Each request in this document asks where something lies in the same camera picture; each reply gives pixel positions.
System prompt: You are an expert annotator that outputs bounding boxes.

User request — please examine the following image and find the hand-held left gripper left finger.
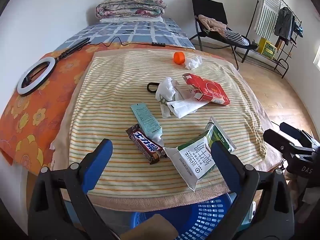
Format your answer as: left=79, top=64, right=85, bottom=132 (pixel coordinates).
left=27, top=139, right=121, bottom=240

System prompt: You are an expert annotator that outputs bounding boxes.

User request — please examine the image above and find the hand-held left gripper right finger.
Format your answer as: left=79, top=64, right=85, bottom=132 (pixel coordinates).
left=205, top=141, right=295, bottom=240

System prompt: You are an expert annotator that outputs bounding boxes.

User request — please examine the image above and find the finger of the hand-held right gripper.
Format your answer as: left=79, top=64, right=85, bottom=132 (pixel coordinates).
left=263, top=129, right=316, bottom=156
left=279, top=122, right=314, bottom=143

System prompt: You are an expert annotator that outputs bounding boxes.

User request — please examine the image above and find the green and white milk carton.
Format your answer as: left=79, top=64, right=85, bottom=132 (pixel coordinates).
left=164, top=116, right=237, bottom=192

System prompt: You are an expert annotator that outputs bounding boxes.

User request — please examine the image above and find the brown chocolate bar wrapper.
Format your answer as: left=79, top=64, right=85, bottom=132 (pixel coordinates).
left=126, top=124, right=167, bottom=165

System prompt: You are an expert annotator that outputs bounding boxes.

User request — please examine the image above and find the blue plastic laundry basket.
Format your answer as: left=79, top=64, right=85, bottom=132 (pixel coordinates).
left=130, top=192, right=253, bottom=240

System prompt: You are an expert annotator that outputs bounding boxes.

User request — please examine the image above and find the teal squeeze tube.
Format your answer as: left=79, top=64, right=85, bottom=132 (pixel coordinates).
left=130, top=103, right=165, bottom=147

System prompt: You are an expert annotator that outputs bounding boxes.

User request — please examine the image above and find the white paper packet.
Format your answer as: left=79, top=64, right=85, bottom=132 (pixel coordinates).
left=166, top=99, right=209, bottom=118

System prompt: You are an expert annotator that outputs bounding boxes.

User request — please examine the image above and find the red cardboard box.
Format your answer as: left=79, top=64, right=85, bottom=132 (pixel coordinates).
left=182, top=72, right=231, bottom=106

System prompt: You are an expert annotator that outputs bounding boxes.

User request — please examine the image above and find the white plastic bag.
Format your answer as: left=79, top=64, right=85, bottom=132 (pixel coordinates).
left=155, top=77, right=184, bottom=118

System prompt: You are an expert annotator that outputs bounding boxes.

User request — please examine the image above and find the striped cream towel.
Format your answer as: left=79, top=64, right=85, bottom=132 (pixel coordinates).
left=69, top=50, right=269, bottom=193

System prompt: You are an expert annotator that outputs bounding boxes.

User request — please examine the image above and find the black clothes rack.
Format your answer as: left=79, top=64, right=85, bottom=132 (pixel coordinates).
left=241, top=0, right=304, bottom=79

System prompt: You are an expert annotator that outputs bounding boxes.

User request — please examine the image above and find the orange floral bed sheet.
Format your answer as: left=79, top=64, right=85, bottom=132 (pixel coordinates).
left=0, top=41, right=195, bottom=175

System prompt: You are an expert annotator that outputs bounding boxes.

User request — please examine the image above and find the yellow plastic crate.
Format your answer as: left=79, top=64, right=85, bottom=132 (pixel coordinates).
left=258, top=37, right=277, bottom=57

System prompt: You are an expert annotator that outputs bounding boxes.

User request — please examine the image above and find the brown cardboard piece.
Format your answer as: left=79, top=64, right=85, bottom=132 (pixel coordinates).
left=120, top=216, right=178, bottom=240

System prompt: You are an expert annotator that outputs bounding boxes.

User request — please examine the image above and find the teal hanging garment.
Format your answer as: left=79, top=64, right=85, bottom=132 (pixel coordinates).
left=294, top=21, right=304, bottom=38

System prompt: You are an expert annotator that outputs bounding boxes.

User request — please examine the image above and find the crumpled white tissue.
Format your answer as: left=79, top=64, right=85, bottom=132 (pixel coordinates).
left=185, top=56, right=202, bottom=70

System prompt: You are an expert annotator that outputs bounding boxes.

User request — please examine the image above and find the striped grey garment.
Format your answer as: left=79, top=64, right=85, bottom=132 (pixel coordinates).
left=224, top=29, right=250, bottom=47

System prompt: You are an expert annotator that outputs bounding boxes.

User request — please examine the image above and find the dark hanging jacket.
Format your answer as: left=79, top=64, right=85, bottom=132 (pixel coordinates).
left=274, top=7, right=294, bottom=39

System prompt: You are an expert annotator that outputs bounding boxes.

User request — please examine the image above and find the black light stand pole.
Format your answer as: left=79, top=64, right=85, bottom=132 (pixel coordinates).
left=54, top=37, right=91, bottom=60

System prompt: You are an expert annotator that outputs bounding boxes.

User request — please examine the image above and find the green striped hanging towel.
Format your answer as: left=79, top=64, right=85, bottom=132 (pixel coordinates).
left=254, top=0, right=282, bottom=37

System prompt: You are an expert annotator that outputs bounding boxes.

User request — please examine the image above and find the beige garment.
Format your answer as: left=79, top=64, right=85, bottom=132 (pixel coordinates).
left=198, top=14, right=228, bottom=37

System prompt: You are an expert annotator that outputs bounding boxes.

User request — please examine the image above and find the blue plaid bed sheet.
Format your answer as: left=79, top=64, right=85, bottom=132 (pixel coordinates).
left=59, top=17, right=195, bottom=49

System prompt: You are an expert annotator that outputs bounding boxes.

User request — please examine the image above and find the black folding chair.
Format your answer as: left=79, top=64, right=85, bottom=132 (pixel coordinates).
left=189, top=0, right=258, bottom=72

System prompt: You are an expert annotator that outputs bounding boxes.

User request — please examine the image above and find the folded floral quilt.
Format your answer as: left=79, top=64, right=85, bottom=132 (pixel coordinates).
left=95, top=0, right=167, bottom=19

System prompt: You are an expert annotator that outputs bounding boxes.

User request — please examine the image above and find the black hair tie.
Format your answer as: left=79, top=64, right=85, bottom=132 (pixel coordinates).
left=147, top=82, right=160, bottom=94

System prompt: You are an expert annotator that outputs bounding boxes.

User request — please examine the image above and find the white ring light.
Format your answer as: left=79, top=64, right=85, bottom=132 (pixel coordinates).
left=17, top=57, right=57, bottom=97

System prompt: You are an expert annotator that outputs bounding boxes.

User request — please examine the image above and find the black power cable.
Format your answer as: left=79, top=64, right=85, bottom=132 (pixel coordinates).
left=86, top=36, right=175, bottom=48

